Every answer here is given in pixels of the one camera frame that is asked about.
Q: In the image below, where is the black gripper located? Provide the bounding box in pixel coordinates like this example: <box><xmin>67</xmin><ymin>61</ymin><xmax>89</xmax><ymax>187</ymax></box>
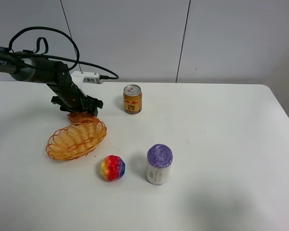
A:
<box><xmin>47</xmin><ymin>72</ymin><xmax>104</xmax><ymax>116</ymax></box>

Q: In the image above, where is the orange waffle bread piece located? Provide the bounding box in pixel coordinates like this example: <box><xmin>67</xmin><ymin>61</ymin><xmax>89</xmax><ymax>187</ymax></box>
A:
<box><xmin>67</xmin><ymin>112</ymin><xmax>100</xmax><ymax>123</ymax></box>

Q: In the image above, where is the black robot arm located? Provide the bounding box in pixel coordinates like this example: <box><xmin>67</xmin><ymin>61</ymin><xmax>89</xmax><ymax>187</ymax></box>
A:
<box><xmin>0</xmin><ymin>51</ymin><xmax>104</xmax><ymax>116</ymax></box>

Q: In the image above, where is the orange wicker basket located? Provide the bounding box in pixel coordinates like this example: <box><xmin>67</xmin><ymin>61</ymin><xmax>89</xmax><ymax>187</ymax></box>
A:
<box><xmin>45</xmin><ymin>117</ymin><xmax>107</xmax><ymax>161</ymax></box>

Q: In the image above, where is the gold energy drink can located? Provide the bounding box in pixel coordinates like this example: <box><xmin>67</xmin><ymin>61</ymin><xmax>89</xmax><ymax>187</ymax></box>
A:
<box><xmin>123</xmin><ymin>84</ymin><xmax>142</xmax><ymax>114</ymax></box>

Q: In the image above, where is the rainbow coloured ball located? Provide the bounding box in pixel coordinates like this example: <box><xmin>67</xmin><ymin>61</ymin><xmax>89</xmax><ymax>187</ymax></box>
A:
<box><xmin>100</xmin><ymin>155</ymin><xmax>125</xmax><ymax>181</ymax></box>

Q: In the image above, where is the purple garbage bag roll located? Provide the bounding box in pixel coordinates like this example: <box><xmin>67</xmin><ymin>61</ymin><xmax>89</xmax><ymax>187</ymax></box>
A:
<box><xmin>146</xmin><ymin>144</ymin><xmax>173</xmax><ymax>185</ymax></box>

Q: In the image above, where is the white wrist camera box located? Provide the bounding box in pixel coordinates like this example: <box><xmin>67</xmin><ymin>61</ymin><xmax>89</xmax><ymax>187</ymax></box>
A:
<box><xmin>71</xmin><ymin>71</ymin><xmax>104</xmax><ymax>96</ymax></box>

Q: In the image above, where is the black cable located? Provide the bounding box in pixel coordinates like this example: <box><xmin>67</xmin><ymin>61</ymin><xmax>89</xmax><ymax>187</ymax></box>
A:
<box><xmin>8</xmin><ymin>26</ymin><xmax>119</xmax><ymax>80</ymax></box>

